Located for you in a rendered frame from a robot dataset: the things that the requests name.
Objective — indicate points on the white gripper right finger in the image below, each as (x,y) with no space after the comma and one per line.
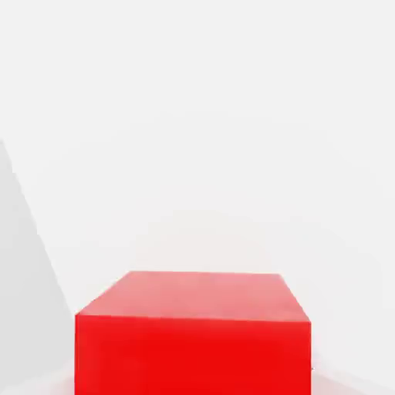
(327,385)

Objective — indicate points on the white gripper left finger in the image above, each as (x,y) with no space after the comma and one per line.
(58,387)

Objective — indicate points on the small red cube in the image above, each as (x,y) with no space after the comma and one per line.
(193,355)

